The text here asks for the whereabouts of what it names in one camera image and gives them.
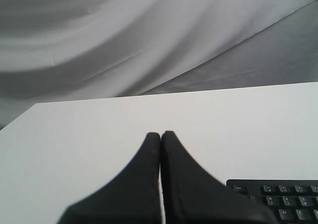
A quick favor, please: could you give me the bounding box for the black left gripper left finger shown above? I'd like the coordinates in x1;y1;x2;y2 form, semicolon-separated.
59;133;162;224

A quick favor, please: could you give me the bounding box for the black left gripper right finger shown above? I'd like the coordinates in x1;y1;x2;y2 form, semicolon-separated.
160;131;277;224

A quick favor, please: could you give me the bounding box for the black acer keyboard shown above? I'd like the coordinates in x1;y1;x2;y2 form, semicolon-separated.
226;179;318;224

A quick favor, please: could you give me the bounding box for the grey backdrop cloth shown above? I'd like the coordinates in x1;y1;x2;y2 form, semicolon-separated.
0;0;318;127

